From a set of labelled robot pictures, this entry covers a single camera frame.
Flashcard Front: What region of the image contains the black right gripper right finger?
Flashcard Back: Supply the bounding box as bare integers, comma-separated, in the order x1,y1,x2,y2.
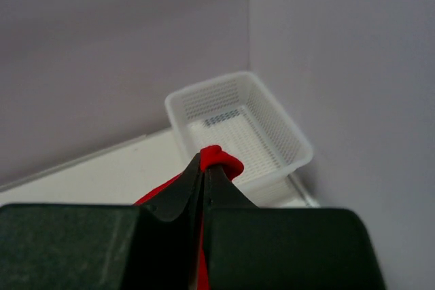
203,166,385,289

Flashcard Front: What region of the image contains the white plastic mesh basket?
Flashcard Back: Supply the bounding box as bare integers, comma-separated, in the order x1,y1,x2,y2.
165,71,318,207

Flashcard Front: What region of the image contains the red t shirt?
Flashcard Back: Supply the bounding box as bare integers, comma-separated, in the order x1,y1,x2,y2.
135,145,244,289

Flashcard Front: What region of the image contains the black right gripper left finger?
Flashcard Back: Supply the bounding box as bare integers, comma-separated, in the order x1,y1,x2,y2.
1,156,203,289

